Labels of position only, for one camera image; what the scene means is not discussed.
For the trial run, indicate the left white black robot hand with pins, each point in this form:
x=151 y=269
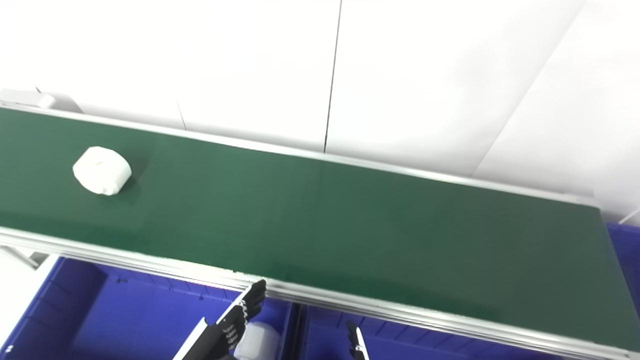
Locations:
x=250 y=300

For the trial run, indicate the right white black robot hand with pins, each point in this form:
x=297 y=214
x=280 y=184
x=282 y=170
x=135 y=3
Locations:
x=356 y=342

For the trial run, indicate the white round plastic part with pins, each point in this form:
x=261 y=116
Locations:
x=102 y=170
x=260 y=342

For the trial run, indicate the green conveyor belt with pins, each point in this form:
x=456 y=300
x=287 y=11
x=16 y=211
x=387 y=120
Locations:
x=350 y=225
x=350 y=302

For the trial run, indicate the blue plastic bin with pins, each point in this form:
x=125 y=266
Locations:
x=400 y=342
x=125 y=320
x=627 y=260

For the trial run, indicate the aluminium conveyor leg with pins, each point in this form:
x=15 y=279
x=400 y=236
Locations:
x=22 y=256

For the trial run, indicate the grey conveyor end housing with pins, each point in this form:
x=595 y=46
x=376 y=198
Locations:
x=25 y=98

